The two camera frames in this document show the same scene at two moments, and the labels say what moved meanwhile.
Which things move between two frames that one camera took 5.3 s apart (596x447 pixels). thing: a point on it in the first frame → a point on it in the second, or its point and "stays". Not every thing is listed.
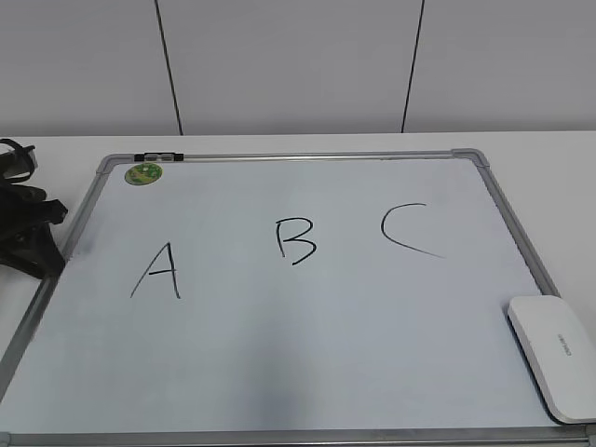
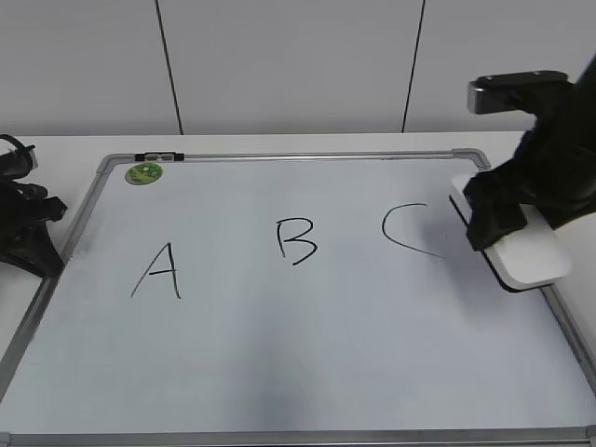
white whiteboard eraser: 562,354 → 533,258
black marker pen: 157,156 stays
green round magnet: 143,173 stays
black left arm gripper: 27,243 stays
